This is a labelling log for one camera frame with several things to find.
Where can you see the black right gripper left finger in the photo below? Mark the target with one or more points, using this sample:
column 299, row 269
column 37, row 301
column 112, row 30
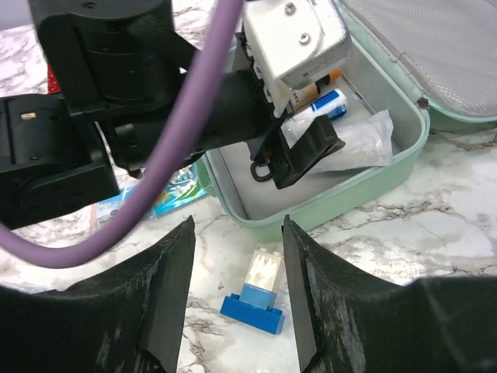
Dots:
column 128, row 318

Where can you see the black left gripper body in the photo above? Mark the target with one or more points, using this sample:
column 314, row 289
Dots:
column 183, row 124

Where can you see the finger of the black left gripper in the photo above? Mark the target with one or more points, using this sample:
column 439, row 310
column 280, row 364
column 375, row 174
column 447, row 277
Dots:
column 288, row 165

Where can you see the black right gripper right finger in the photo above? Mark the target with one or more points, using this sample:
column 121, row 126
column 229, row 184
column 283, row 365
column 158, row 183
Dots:
column 347, row 320

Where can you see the blue white bandage roll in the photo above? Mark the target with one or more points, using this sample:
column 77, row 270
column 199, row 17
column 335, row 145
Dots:
column 333, row 104

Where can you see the brown medicine bottle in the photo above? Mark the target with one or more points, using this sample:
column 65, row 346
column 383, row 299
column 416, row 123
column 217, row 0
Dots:
column 302, row 97

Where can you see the clear gauze pouch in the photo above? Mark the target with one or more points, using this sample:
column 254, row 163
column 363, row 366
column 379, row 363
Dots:
column 367, row 143

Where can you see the black scissors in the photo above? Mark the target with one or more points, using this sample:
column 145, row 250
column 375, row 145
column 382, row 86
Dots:
column 261, row 173

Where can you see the green medicine kit case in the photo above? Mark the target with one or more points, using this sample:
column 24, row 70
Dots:
column 414, row 65

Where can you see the cotton swab packet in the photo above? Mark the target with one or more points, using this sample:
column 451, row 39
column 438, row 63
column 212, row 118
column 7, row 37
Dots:
column 182, row 189

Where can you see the alcohol wipes bag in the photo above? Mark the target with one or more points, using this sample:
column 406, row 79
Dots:
column 106, row 209

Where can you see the blue white toy brick stack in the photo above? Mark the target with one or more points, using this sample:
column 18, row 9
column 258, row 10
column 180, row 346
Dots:
column 254, row 306

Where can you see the red microphone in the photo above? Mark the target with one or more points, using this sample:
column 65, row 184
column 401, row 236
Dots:
column 52, row 84

